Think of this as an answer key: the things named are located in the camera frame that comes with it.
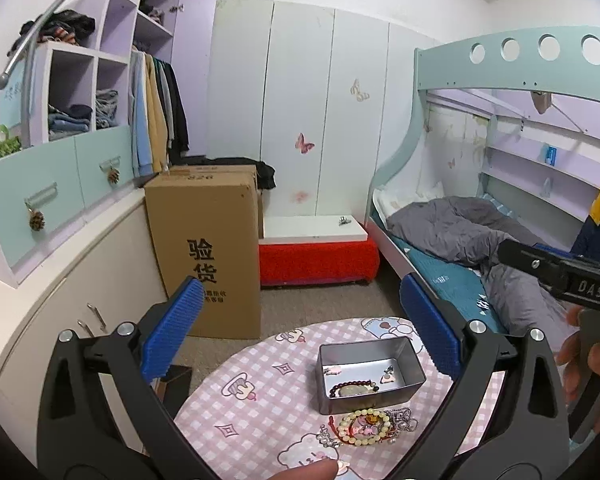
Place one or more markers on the small pink charm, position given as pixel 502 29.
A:
pixel 331 370

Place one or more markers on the white panel wardrobe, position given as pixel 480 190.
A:
pixel 300 70

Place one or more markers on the beige cabinet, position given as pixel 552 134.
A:
pixel 40 320

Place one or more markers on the pink checked tablecloth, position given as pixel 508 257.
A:
pixel 260 400

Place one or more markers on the white bench top board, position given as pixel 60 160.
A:
pixel 310 230

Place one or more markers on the dark clothes pile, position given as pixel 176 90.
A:
pixel 65 24

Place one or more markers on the brown hanging pouch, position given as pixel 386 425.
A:
pixel 540 101

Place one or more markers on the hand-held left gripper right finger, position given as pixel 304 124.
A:
pixel 432 325

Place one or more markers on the grey duvet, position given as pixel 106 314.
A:
pixel 445 225

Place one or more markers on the faded pink butterfly sticker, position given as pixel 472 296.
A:
pixel 300 196

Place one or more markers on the red fuzzy bench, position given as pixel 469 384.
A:
pixel 315 262

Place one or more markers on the hanging black jacket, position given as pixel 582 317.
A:
pixel 180 115

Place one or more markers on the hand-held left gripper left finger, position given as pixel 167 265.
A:
pixel 175 330

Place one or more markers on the curved metal rail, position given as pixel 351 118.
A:
pixel 35 25

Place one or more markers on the navy yellow jacket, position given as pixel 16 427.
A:
pixel 597 230

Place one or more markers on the hanging yellow shirt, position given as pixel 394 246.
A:
pixel 158 120

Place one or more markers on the pinecone ornament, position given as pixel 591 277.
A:
pixel 113 176
pixel 36 220

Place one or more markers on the black table leg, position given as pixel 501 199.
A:
pixel 176 390

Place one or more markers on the clothes on high shelf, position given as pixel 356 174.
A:
pixel 152 10

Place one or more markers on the folded grey clothes stack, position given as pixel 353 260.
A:
pixel 106 110

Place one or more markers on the folded blue jeans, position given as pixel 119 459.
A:
pixel 70 122

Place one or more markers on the teal bunk bed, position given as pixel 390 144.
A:
pixel 530 67

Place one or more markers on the small silver pink earring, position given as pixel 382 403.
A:
pixel 388 376

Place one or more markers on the large printed cardboard box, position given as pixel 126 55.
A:
pixel 205 230

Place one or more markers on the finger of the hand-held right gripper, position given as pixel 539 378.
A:
pixel 525 260

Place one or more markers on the teal drawer unit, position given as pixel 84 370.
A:
pixel 55 180

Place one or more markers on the small blue box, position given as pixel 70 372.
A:
pixel 551 154

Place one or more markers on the purple open shelf unit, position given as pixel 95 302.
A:
pixel 115 35

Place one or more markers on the cream butterfly sticker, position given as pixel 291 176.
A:
pixel 360 91

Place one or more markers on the white pillow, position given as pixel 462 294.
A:
pixel 405 197

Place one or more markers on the teal bed sheet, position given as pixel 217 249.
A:
pixel 450 285

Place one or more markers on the small clear holder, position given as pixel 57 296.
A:
pixel 546 187

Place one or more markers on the grey metal tin box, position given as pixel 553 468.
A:
pixel 370 402

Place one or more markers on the person's right hand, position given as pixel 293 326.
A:
pixel 572 335

